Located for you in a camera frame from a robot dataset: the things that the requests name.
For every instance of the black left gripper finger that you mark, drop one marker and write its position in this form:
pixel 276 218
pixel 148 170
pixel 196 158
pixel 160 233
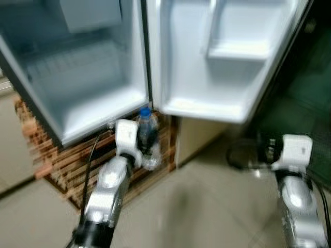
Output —
pixel 146 138

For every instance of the clear water bottle blue cap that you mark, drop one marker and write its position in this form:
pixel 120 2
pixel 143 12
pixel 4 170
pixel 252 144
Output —
pixel 151 160

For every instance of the fridge door white liner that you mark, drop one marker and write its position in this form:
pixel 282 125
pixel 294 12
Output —
pixel 186 77

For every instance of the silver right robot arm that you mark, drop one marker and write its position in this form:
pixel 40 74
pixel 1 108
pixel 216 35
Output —
pixel 297 206

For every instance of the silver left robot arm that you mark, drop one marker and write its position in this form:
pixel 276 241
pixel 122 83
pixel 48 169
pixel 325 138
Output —
pixel 108 191

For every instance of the grey mini fridge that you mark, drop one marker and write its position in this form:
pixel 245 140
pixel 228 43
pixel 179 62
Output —
pixel 77 77

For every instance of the wooden slatted rack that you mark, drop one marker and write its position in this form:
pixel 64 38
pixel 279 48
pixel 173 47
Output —
pixel 62 165

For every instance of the beige kitchen cabinet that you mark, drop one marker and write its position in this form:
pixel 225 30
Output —
pixel 6 139

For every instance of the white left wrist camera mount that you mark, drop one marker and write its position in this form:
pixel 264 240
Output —
pixel 125 137

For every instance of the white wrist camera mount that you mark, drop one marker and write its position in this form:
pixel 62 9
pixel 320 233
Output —
pixel 296 150
pixel 125 137

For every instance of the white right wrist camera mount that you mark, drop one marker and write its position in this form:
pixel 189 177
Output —
pixel 296 150

